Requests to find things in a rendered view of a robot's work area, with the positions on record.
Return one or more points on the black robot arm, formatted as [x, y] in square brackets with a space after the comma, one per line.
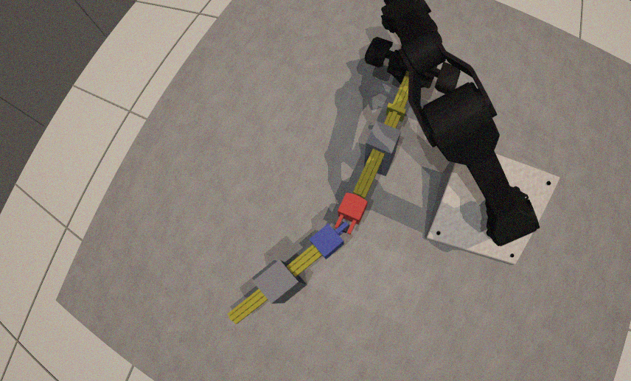
[460, 122]

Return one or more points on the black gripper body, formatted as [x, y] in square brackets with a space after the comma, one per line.
[378, 51]

